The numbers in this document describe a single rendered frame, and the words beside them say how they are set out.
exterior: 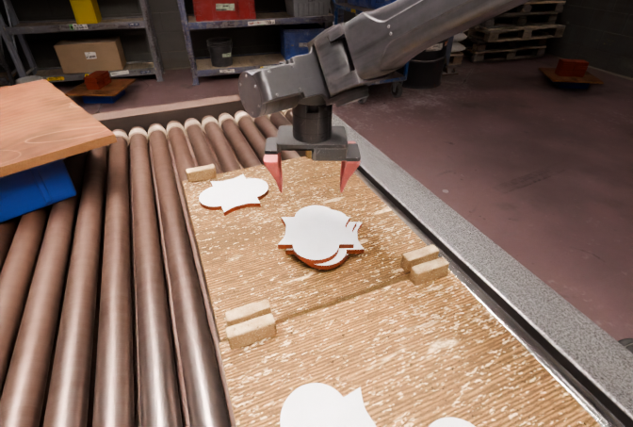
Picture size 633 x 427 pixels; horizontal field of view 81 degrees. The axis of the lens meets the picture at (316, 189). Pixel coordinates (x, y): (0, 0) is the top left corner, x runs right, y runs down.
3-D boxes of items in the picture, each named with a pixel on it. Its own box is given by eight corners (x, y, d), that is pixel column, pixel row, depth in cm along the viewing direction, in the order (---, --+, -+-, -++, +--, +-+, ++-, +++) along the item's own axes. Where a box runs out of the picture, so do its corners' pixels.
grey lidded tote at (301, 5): (320, 11, 472) (320, -10, 459) (331, 15, 444) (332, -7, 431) (283, 14, 456) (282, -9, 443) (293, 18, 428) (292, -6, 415)
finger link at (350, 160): (357, 203, 58) (362, 149, 53) (311, 203, 58) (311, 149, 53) (352, 179, 64) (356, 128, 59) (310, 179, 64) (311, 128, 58)
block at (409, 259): (430, 255, 60) (433, 242, 58) (438, 263, 58) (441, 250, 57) (398, 266, 58) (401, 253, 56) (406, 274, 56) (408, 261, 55)
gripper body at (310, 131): (348, 156, 54) (350, 106, 50) (276, 156, 53) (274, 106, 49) (343, 136, 59) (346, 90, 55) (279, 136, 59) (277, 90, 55)
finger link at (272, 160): (312, 203, 58) (313, 149, 53) (266, 203, 58) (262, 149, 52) (311, 179, 64) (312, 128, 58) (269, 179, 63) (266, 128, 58)
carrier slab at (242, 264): (332, 156, 91) (332, 150, 90) (442, 269, 59) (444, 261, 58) (183, 187, 79) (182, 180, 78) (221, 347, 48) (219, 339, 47)
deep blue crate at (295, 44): (317, 52, 501) (317, 22, 480) (324, 59, 468) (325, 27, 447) (280, 54, 491) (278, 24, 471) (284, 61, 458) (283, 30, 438)
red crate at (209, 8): (251, 13, 454) (248, -12, 439) (256, 20, 419) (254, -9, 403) (194, 16, 438) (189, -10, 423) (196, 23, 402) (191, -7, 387)
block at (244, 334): (273, 324, 49) (271, 310, 47) (277, 336, 47) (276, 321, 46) (227, 339, 47) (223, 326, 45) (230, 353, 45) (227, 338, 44)
